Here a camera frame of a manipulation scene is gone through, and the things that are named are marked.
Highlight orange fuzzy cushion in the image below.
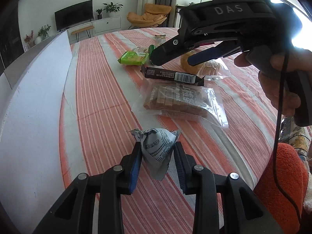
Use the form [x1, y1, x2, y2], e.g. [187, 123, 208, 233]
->
[253, 142, 310, 234]

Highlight black flat television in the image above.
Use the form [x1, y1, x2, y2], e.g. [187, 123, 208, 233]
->
[54, 0, 93, 31]

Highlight green sausage stick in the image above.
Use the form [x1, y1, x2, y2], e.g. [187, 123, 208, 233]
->
[148, 44, 156, 54]

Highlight orange lounge chair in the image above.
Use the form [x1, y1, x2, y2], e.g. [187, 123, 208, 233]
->
[127, 3, 172, 28]

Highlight red flower plant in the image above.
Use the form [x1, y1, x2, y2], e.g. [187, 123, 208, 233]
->
[24, 30, 34, 47]

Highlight white foam board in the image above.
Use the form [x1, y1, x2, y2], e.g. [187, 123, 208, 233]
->
[1, 33, 72, 233]

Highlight bagged bread loaf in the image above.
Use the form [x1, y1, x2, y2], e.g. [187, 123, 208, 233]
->
[180, 49, 230, 78]

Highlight grey white snack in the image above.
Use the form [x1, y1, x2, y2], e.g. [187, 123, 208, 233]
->
[130, 128, 181, 181]

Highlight long gummy candy packet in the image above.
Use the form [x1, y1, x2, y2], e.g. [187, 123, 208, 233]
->
[155, 34, 166, 47]

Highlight white tv cabinet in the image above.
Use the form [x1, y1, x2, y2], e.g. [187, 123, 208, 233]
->
[31, 16, 122, 46]

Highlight large potted green plant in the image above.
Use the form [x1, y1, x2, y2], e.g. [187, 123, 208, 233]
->
[103, 2, 124, 18]

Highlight white vase green plant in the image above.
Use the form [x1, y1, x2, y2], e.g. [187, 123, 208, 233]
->
[34, 24, 51, 44]

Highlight dark brown chocolate bar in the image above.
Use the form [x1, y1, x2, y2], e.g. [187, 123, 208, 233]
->
[141, 66, 205, 86]

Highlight striped orange white tablecloth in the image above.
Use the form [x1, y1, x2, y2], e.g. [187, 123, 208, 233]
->
[59, 28, 277, 188]

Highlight small potted plant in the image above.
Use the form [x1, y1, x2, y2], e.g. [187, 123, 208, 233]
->
[96, 9, 103, 20]

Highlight small wooden bench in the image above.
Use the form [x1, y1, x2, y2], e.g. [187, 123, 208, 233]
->
[71, 25, 94, 42]

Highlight clear bag brown biscuits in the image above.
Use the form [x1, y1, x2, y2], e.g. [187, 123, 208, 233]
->
[132, 79, 229, 128]

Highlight green snack packet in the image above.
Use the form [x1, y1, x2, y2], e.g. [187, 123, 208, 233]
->
[117, 51, 149, 66]

